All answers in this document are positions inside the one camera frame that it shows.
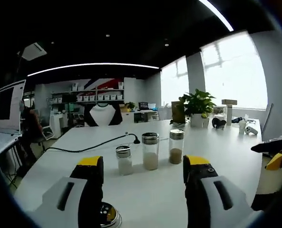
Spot row of white storage bins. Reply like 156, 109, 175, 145
76, 94, 123, 101

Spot black rounded object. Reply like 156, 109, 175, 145
211, 118, 227, 130

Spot potted green plant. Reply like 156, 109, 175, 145
178, 88, 217, 129

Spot white thermos flask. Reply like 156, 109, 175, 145
226, 104, 233, 126

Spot paper cup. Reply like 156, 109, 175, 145
238, 120, 247, 135

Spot ceiling air conditioner unit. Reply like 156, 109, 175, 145
21, 42, 48, 61

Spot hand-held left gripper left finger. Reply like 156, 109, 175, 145
34, 156, 105, 228

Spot metal shelf unit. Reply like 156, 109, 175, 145
51, 82, 125, 103

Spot white laptop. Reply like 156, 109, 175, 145
0, 79, 27, 158

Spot leaning grey board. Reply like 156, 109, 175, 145
261, 103, 274, 141

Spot white game controller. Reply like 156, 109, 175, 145
244, 125, 259, 136

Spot small glass seasoning bottle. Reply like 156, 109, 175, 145
100, 201, 123, 228
115, 145, 134, 176

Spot chair with black-white shirt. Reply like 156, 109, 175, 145
84, 102, 123, 127

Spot tall seasoning bottle white contents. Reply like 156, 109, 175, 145
141, 132, 160, 171

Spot ceiling light strip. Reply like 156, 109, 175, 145
199, 0, 234, 32
27, 63, 160, 77

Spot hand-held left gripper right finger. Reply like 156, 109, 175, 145
183, 154, 253, 228

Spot black power cable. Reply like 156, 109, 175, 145
47, 133, 141, 153

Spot white office desk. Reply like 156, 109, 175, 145
122, 109, 160, 124

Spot brown paper bag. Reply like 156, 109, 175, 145
171, 101, 187, 124

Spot tall seasoning bottle brown contents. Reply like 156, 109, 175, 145
169, 129, 185, 165

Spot white cabinet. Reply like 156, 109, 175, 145
49, 114, 66, 140

